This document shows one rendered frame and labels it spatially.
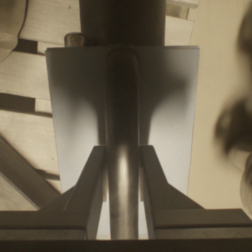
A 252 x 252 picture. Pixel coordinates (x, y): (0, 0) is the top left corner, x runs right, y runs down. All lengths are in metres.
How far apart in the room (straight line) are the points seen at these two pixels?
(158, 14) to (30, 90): 0.36
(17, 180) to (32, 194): 0.05
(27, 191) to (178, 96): 0.41
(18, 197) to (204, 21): 0.66
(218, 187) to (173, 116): 0.60
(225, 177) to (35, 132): 0.63
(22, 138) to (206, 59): 0.56
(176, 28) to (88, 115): 0.33
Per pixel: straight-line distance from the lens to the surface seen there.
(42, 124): 0.50
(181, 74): 0.18
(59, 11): 0.48
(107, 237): 0.33
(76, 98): 0.18
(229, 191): 0.79
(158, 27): 0.22
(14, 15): 0.48
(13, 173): 0.50
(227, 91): 0.65
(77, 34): 0.19
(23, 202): 0.50
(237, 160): 0.66
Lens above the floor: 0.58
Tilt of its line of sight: 75 degrees down
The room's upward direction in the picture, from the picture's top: 180 degrees counter-clockwise
